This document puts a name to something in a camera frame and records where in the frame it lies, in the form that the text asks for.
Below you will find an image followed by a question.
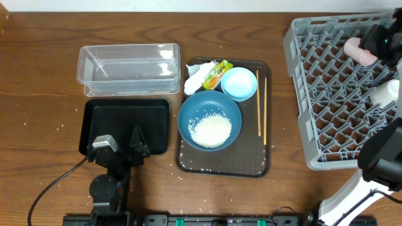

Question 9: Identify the pink small cup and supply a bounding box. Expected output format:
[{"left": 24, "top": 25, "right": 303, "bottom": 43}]
[{"left": 344, "top": 37, "right": 378, "bottom": 67}]

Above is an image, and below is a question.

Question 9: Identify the white paper cup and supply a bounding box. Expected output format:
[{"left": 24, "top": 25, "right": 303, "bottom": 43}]
[{"left": 370, "top": 79, "right": 399, "bottom": 108}]

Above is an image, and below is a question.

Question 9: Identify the light blue small bowl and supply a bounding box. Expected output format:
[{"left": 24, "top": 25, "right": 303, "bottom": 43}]
[{"left": 220, "top": 67, "right": 258, "bottom": 102}]

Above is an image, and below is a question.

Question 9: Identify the wooden chopstick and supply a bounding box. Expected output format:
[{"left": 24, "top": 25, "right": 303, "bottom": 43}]
[
  {"left": 256, "top": 70, "right": 261, "bottom": 137},
  {"left": 263, "top": 77, "right": 268, "bottom": 146}
]

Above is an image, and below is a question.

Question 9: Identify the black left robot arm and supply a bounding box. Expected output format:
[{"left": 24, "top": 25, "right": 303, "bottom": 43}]
[{"left": 86, "top": 125, "right": 150, "bottom": 225}]

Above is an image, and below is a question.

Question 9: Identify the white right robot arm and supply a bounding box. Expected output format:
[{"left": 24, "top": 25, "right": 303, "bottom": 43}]
[{"left": 305, "top": 8, "right": 401, "bottom": 225}]

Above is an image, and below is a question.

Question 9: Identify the grey dishwasher rack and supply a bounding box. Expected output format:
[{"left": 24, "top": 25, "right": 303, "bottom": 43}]
[{"left": 283, "top": 13, "right": 401, "bottom": 171}]

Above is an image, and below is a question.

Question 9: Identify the black plastic bin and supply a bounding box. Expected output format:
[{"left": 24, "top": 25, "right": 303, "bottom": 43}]
[{"left": 79, "top": 99, "right": 169, "bottom": 155}]

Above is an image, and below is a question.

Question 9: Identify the pile of white rice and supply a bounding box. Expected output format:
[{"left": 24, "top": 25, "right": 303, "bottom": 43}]
[{"left": 188, "top": 113, "right": 232, "bottom": 148}]

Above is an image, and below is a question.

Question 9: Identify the clear plastic bin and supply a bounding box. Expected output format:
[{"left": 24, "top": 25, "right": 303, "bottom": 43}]
[{"left": 77, "top": 43, "right": 181, "bottom": 97}]

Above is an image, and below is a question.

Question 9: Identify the large dark blue bowl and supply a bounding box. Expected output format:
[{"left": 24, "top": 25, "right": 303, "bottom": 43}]
[{"left": 178, "top": 90, "right": 242, "bottom": 151}]

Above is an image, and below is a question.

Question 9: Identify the crumpled white tissue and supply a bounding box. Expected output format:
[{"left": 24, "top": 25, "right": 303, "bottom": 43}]
[{"left": 184, "top": 60, "right": 217, "bottom": 95}]

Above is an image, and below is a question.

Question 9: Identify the green yellow snack wrapper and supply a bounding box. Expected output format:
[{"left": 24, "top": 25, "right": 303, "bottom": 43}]
[{"left": 202, "top": 60, "right": 233, "bottom": 90}]

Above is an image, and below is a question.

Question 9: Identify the dark brown serving tray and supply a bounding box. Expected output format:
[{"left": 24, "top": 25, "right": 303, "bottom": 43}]
[{"left": 175, "top": 60, "right": 271, "bottom": 178}]

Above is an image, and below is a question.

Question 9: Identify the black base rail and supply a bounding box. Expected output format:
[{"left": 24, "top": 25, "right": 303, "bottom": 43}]
[{"left": 62, "top": 213, "right": 378, "bottom": 226}]

